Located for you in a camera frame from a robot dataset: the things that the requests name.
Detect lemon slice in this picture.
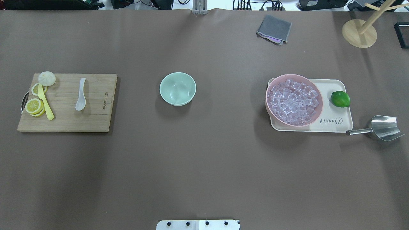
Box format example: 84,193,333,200
31,83,48,96
25,98,45,117

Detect mint green bowl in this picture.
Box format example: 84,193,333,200
159,72,197,106

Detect pile of clear ice cubes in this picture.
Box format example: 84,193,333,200
267,79,320,126

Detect white ceramic spoon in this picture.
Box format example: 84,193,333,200
75,78,86,111

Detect wooden cup stand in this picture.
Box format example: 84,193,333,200
342,0,409,48

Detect lemon slice rear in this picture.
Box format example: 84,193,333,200
31,83,48,96

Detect pink bowl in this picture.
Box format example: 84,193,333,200
265,74,324,128

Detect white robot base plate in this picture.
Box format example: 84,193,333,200
156,219,241,230

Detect cream rectangular tray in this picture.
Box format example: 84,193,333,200
270,79,353,133

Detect lemon slice front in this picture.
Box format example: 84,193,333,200
25,98,45,117

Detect black tray right edge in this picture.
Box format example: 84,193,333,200
394,22,409,49

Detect yellow plastic knife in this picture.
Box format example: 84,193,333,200
37,83,54,120

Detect green lime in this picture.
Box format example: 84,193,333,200
331,91,351,108

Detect wooden cutting board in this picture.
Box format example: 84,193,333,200
17,74,118,133

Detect metal ice scoop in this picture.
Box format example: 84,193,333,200
346,115,405,142

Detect grey folded cloth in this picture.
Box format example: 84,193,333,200
256,15,292,45

